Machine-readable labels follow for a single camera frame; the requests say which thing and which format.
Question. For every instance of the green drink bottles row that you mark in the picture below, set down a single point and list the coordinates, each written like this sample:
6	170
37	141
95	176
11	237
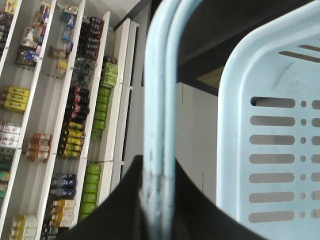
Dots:
89	196
100	113

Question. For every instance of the white supermarket shelf unit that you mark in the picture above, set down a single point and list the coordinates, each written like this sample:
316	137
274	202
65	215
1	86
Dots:
56	56

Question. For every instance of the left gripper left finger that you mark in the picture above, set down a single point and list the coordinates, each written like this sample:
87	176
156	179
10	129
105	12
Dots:
120	216

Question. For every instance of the black wooden display stand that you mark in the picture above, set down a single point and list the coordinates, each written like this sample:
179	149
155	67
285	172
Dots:
214	30

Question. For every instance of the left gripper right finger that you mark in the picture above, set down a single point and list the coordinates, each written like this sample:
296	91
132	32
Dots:
197	218

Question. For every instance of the light blue plastic basket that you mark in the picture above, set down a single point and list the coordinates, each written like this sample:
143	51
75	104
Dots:
268	126

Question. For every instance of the green drink bottles left row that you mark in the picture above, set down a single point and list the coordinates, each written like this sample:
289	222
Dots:
89	196

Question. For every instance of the green drink bottles right row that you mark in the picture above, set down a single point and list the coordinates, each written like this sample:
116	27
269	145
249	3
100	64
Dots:
100	113

